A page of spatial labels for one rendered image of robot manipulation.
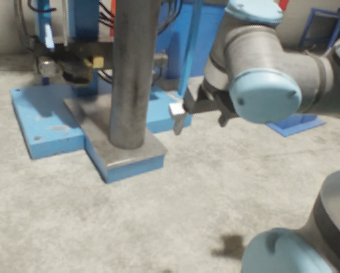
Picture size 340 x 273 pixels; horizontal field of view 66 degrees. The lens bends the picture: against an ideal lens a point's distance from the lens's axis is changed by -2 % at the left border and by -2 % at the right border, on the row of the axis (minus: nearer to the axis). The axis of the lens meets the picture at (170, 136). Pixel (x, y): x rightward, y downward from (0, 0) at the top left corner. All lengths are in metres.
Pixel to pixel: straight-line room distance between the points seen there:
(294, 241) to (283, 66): 0.27
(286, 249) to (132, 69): 1.26
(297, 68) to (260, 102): 0.07
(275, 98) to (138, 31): 1.02
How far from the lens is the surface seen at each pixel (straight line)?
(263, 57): 0.40
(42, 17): 1.86
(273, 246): 0.21
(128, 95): 1.44
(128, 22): 1.33
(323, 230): 0.19
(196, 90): 0.59
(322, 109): 0.46
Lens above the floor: 1.10
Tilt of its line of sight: 32 degrees down
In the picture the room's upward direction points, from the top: 10 degrees clockwise
